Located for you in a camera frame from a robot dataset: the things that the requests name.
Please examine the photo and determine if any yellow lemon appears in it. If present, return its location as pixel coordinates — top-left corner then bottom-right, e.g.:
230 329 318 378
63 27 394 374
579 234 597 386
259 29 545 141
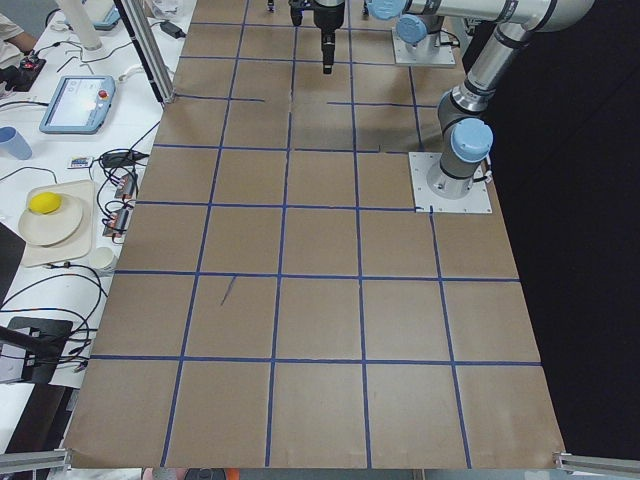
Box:
28 191 63 215

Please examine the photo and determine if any cream tray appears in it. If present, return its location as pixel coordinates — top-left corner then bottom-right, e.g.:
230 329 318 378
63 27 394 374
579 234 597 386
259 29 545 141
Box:
18 180 95 267

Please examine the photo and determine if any white paper cup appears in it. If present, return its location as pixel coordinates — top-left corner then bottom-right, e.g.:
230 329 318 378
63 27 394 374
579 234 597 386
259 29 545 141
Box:
88 247 118 275

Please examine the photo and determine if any aluminium frame post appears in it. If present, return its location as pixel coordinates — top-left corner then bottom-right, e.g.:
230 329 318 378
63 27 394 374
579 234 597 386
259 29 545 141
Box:
114 0 175 105

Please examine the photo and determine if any black camera stand base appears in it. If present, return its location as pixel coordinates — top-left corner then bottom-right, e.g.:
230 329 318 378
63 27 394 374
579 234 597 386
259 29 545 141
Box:
1 316 73 384

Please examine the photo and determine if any cream plate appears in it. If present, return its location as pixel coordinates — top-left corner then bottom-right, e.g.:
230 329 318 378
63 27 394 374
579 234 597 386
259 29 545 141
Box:
18 195 83 246

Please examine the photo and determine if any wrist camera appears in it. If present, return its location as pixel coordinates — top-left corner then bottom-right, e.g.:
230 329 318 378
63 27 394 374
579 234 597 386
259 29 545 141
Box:
288 0 313 27

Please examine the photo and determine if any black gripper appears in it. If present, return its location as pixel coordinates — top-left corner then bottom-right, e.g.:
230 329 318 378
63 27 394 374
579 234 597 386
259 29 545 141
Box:
312 0 345 75

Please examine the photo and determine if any blue teach pendant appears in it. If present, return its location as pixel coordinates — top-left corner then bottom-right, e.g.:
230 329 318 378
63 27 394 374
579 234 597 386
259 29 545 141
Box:
39 75 116 135

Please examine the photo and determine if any blue cup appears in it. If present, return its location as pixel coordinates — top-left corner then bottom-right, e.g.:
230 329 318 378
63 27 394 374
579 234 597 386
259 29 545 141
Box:
0 126 32 160

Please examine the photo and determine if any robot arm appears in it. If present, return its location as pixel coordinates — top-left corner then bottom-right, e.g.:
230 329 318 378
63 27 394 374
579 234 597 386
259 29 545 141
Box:
368 1 593 199
289 1 456 74

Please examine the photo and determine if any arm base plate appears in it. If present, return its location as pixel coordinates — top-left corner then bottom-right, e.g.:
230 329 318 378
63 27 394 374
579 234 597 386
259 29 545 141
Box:
408 152 492 214
392 30 456 68

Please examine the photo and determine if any black power adapter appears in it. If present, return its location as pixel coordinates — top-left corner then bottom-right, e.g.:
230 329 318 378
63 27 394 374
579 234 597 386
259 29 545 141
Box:
159 20 186 39

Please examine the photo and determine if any brown paper table cover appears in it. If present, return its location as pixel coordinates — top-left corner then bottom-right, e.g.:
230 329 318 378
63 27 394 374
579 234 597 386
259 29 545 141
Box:
65 1 563 469

